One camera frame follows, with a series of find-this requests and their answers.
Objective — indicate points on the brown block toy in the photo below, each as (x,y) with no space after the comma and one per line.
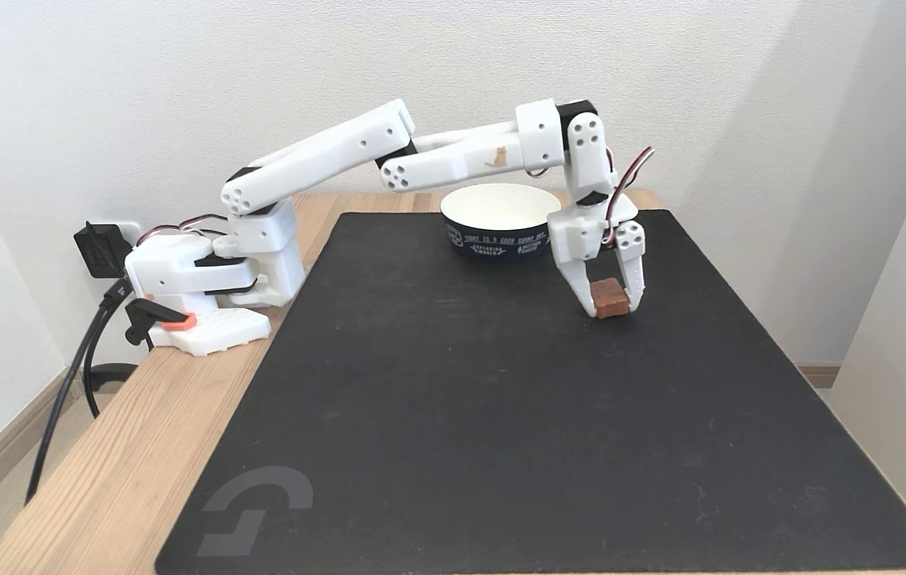
(611,298)

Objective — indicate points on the navy and white paper bowl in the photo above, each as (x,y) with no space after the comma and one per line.
(500,212)

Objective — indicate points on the black desk mat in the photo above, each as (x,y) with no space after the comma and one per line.
(532,415)

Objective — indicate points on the black and orange table clamp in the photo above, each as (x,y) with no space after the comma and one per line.
(151,315)

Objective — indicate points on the black power adapter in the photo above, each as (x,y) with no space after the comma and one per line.
(100,249)

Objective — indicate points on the white wall outlet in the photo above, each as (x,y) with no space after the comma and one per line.
(132,231)

